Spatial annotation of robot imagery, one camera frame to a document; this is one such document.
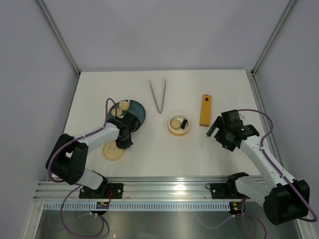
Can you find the metal serving tongs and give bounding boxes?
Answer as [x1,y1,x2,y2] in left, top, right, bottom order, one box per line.
[149,76,167,115]

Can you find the sushi roll cucumber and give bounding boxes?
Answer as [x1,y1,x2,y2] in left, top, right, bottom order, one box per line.
[180,119,188,129]

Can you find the yellow round lunch box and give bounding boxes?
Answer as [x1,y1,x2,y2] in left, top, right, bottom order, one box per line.
[167,114,190,136]

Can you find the steamed bun swirl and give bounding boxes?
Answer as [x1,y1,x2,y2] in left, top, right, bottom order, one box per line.
[170,119,181,130]

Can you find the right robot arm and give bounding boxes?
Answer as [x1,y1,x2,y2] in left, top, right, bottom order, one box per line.
[206,112,310,225]

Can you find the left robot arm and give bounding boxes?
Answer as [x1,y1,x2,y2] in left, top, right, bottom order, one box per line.
[46,113,141,198]

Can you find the yellow rectangular cutlery case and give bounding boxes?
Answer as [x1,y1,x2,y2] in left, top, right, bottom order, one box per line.
[199,95,212,127]

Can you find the plain steamed bun left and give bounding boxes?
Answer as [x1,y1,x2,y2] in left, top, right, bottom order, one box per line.
[111,108,123,117]

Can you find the blue ceramic plate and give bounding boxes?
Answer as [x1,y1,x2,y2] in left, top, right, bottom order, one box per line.
[108,100,146,132]

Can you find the cream round lid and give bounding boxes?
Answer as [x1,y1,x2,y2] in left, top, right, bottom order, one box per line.
[102,141,125,161]

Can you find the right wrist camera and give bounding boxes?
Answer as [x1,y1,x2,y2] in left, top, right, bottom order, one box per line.
[221,110,242,127]

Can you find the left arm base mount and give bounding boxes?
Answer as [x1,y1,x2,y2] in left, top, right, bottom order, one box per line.
[79,177,124,199]

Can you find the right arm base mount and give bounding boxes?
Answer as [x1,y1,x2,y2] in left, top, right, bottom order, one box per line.
[205,172,249,200]

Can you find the aluminium frame rail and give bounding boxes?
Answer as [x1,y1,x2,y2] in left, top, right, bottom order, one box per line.
[33,176,227,202]

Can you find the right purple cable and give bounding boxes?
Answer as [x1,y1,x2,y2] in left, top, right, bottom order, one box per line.
[199,109,319,239]

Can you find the white slotted cable duct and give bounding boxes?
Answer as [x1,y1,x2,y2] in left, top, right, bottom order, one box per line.
[44,201,230,212]

